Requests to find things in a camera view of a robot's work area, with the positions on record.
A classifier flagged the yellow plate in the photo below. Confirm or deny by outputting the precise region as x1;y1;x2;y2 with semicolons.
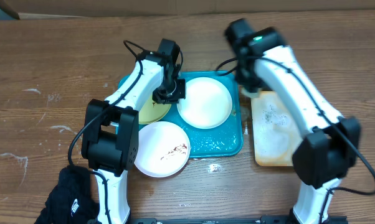
139;96;171;124

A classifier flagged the white plate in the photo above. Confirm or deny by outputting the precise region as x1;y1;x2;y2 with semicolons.
177;77;232;129
135;121;191;178

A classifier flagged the green yellow sponge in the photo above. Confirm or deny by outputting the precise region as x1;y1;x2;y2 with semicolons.
241;88;260;98

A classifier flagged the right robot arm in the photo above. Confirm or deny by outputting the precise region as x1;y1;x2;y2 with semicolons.
224;19;361;223

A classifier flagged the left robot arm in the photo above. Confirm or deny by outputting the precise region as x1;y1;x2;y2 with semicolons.
76;39;186;223

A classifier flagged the black tray with soapy water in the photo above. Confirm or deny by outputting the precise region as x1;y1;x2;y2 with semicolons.
251;91;302;167

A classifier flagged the teal plastic tray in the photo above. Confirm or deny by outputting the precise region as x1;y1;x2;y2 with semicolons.
161;71;244;158

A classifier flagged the black knit cloth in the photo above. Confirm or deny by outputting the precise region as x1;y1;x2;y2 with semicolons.
36;166;99;224

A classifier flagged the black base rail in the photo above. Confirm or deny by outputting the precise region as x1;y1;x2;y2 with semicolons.
128;215;349;224

